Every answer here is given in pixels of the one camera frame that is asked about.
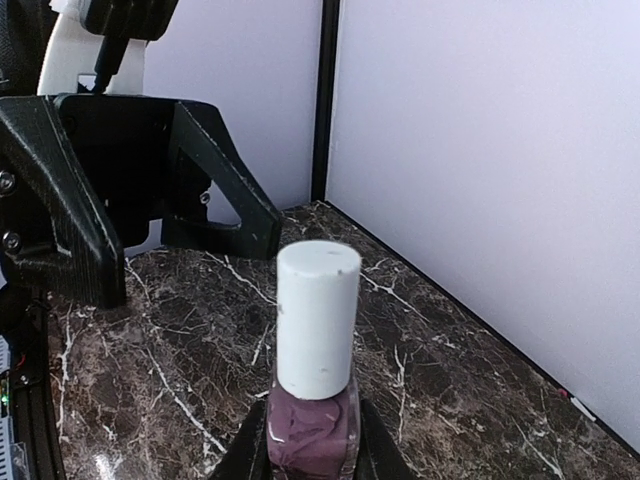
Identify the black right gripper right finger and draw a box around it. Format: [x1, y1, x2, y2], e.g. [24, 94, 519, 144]
[357, 399, 415, 480]

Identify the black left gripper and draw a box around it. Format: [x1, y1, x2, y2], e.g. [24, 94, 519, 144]
[1, 93, 282, 308]

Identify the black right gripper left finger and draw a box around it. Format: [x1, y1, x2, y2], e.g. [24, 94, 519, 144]
[209, 400, 268, 480]

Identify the purple nail polish bottle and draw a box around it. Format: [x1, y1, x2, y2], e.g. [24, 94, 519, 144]
[265, 381, 361, 480]

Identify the white nail polish brush cap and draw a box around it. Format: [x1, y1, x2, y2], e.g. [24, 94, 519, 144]
[276, 240, 361, 400]

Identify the black left frame post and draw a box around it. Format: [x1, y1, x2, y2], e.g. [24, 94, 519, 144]
[310, 0, 341, 202]

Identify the grey slotted cable duct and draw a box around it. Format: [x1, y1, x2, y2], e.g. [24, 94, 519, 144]
[1, 338, 28, 480]

